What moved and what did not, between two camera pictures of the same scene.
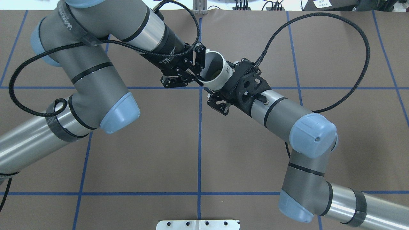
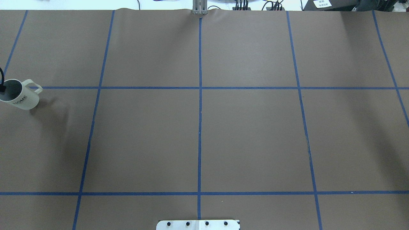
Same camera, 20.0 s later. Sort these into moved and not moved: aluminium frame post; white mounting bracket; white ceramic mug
Moved: white ceramic mug
Not moved: white mounting bracket; aluminium frame post
